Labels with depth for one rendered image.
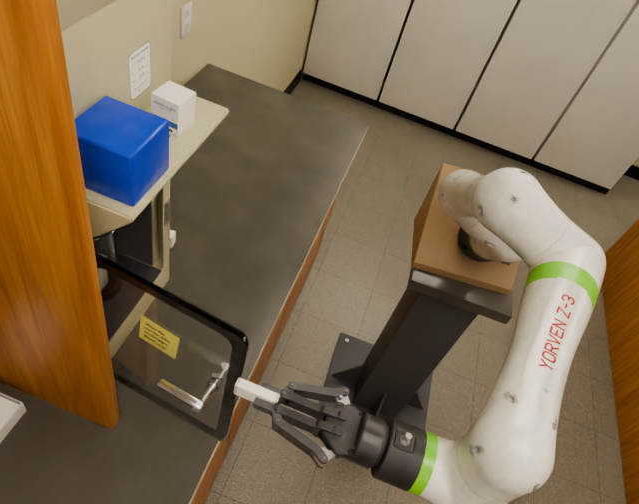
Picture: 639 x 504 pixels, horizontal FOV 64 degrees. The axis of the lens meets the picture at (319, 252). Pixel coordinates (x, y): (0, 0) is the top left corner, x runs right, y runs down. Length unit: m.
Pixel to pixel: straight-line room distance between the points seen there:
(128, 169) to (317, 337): 1.87
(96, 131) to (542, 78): 3.41
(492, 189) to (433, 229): 0.63
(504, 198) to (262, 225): 0.81
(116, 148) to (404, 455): 0.58
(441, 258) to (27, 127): 1.23
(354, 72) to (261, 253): 2.69
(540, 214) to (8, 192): 0.81
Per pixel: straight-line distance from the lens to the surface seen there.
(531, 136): 4.07
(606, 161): 4.23
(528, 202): 0.97
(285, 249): 1.49
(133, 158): 0.70
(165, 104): 0.86
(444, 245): 1.59
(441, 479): 0.81
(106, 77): 0.81
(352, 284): 2.72
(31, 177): 0.66
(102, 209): 0.76
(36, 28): 0.53
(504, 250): 1.39
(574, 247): 1.00
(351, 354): 2.45
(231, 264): 1.43
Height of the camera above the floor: 2.04
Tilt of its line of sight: 47 degrees down
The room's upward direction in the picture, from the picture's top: 19 degrees clockwise
